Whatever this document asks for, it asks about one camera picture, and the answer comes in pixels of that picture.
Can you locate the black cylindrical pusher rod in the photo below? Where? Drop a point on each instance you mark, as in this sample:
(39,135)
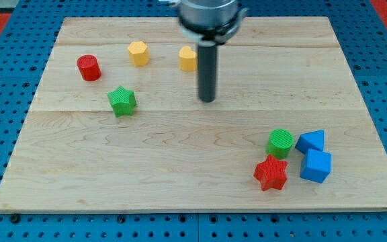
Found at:
(207,72)

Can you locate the yellow heart block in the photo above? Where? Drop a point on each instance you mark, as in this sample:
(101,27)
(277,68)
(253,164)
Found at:
(187,59)

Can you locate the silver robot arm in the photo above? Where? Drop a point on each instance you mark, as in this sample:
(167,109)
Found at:
(210,24)

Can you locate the light wooden board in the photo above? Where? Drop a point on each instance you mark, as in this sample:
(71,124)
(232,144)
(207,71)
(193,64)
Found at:
(177,154)

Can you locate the yellow hexagon block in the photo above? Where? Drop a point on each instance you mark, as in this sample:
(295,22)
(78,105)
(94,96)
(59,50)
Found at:
(138,53)

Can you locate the green star block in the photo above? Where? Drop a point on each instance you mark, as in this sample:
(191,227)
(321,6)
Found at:
(122,101)

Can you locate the green cylinder block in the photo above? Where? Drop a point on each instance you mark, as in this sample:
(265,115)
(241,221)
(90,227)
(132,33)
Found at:
(279,143)

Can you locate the red cylinder block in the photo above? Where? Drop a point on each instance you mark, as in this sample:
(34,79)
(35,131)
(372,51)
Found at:
(89,67)

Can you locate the red star block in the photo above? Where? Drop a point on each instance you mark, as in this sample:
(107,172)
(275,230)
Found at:
(271,173)

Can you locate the blue triangle block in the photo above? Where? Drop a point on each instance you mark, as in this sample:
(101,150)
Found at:
(311,140)

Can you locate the blue cube block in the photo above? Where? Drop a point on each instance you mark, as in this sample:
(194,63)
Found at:
(316,166)

